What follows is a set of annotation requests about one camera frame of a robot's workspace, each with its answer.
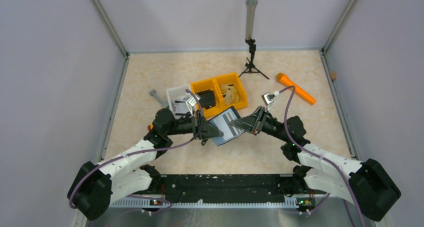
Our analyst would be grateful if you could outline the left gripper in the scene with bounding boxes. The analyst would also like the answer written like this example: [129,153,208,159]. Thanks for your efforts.
[165,109,223,140]

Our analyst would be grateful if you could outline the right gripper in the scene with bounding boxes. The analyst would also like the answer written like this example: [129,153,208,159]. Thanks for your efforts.
[230,105,290,143]

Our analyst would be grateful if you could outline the black leather card holder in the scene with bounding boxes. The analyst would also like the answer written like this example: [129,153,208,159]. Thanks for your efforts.
[208,106,246,147]

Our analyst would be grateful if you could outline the white credit card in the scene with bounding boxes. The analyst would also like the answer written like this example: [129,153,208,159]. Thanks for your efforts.
[215,108,244,141]

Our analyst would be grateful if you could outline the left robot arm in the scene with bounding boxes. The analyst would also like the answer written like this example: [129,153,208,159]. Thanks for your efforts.
[67,108,224,221]

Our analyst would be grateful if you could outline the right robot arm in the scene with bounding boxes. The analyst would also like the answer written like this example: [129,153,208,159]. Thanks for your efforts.
[230,106,402,222]

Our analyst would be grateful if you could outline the beige striped cards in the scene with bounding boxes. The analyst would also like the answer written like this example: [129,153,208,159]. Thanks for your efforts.
[220,84,240,105]

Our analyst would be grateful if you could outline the yellow bin with beige cards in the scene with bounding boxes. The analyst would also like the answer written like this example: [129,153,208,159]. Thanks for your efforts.
[215,72,248,110]

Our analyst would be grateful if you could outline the black cards stack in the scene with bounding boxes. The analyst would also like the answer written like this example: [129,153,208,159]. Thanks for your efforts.
[195,89,216,110]

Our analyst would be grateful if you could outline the yellow bin with black cards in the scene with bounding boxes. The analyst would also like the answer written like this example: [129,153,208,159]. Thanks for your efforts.
[190,78,224,119]

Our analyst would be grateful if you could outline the white card in bin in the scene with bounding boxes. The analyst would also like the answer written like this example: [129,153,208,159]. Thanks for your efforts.
[171,96,190,117]

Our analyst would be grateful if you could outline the white plastic bin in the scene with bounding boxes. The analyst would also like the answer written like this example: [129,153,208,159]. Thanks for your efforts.
[166,84,191,119]

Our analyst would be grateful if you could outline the orange toy microphone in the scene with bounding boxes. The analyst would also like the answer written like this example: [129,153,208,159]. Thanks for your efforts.
[276,72,317,105]

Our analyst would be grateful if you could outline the black mini tripod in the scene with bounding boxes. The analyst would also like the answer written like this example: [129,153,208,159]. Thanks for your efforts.
[239,39,270,80]

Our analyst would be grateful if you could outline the grey plastic bolt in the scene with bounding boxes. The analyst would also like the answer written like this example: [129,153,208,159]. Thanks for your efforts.
[149,89,169,109]

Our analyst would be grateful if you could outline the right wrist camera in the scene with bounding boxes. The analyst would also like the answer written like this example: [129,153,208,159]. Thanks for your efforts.
[261,90,280,106]

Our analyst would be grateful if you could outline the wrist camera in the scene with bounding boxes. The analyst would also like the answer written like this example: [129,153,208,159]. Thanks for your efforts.
[261,90,280,106]
[185,95,199,111]

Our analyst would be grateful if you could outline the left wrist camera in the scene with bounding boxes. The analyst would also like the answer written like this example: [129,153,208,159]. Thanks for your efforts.
[185,95,199,111]

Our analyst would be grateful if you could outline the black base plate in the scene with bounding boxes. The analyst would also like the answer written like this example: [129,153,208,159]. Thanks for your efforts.
[139,174,311,204]

